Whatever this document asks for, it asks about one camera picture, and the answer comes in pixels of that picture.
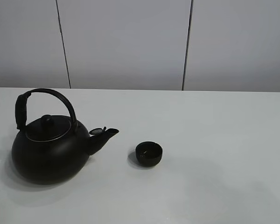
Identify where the small black teacup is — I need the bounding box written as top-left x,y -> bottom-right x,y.
135,141 -> 163,167

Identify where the black kettle teapot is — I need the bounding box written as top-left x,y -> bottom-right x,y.
11,88 -> 119,185

